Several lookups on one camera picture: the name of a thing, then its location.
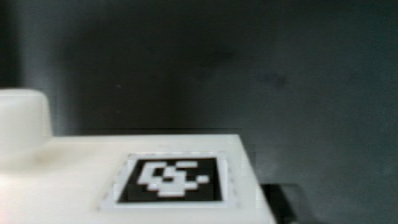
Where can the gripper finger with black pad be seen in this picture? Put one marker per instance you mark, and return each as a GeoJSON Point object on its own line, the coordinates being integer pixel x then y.
{"type": "Point", "coordinates": [288, 204]}

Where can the white drawer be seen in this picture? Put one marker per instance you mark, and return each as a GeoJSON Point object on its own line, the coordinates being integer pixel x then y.
{"type": "Point", "coordinates": [144, 179]}

